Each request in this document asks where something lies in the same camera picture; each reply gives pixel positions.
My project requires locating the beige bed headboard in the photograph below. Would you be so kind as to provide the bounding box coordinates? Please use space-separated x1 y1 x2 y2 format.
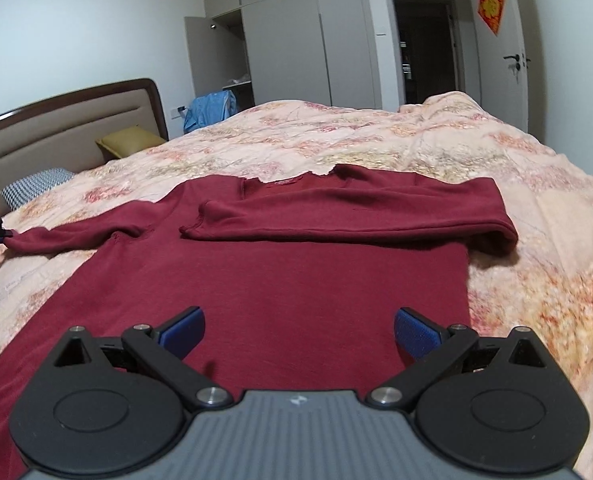
0 78 170 189

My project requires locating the dark red sweater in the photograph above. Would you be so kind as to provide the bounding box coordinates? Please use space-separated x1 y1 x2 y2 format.
0 162 520 480

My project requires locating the white room door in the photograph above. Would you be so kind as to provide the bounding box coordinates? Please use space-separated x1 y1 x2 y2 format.
469 0 533 134

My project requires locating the floral peach quilt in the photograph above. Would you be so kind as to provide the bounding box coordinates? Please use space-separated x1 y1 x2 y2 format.
0 91 593 480

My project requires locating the yellow pillow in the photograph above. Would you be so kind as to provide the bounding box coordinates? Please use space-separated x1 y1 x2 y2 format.
95 127 168 163

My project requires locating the grey built-in wardrobe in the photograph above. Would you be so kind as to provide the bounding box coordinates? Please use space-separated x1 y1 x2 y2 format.
184 0 383 111

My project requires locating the blue garment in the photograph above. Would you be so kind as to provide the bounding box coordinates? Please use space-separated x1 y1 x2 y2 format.
183 91 237 135

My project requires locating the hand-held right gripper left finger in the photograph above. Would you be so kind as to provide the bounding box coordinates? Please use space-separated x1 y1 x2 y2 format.
51 306 233 413

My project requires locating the black white checkered pillow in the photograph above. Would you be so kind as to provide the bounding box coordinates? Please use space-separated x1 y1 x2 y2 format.
0 168 77 211

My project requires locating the red diamond door decoration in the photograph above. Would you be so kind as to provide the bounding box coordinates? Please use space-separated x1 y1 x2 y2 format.
478 0 507 36

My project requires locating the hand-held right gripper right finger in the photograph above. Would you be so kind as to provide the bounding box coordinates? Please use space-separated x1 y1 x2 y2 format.
368 307 547 412

